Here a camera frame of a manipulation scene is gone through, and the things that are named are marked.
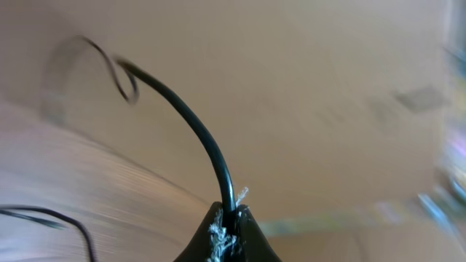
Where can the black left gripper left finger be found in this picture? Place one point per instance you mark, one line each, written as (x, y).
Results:
(199, 249)

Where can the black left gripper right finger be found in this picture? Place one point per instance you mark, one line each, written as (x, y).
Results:
(252, 245)

